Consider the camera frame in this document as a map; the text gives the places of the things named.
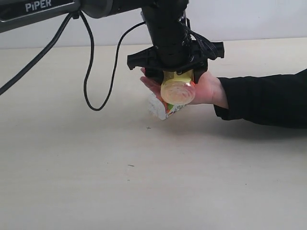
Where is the open bare human hand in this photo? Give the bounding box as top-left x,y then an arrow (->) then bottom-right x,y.
140,68 -> 229,109

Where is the yellow label bottle red cap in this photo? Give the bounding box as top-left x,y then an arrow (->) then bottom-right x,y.
160,70 -> 196,106

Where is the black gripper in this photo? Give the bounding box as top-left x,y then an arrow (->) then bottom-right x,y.
127,39 -> 224,84

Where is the black sleeved forearm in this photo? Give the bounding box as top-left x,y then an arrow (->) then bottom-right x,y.
214,70 -> 307,129

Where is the crushed fruit label bottle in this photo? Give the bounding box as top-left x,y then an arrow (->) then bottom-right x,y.
148,93 -> 185,120

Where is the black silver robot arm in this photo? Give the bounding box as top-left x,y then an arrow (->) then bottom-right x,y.
0,0 -> 224,83

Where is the black cable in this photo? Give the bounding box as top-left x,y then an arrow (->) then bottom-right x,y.
0,11 -> 147,111

